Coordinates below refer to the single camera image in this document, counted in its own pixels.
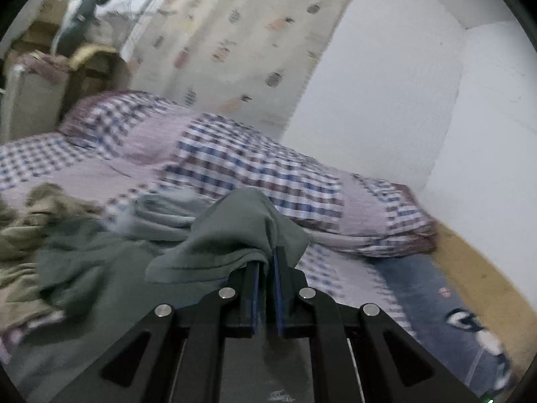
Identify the grey-green garment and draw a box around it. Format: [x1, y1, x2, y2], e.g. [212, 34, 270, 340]
[6, 187, 308, 402]

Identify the beige garment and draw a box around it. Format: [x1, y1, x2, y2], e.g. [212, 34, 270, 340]
[1, 183, 102, 334]

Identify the blue patterned blanket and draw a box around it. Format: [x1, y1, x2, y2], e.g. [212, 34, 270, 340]
[371, 254, 512, 400]

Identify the brown cardboard box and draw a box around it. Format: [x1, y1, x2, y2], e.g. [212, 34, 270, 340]
[9, 0, 69, 54]

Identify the checked purple rolled quilt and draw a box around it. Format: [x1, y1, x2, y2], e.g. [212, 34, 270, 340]
[59, 91, 437, 258]

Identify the checked purple bed sheet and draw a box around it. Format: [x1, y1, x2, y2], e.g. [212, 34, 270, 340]
[1, 156, 314, 364]

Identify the pineapple print curtain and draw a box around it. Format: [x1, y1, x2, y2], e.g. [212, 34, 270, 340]
[130, 0, 352, 139]

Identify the green white plush toy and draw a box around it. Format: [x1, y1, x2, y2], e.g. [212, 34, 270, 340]
[50, 0, 110, 57]

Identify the light grey hooded garment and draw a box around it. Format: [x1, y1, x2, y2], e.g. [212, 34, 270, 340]
[109, 187, 213, 244]

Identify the black metal rack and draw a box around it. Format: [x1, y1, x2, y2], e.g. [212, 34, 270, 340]
[97, 0, 163, 52]

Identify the wooden bed frame edge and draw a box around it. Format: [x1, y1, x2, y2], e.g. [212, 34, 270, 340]
[432, 223, 536, 379]

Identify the white suitcase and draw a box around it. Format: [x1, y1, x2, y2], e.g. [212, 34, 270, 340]
[1, 51, 69, 144]

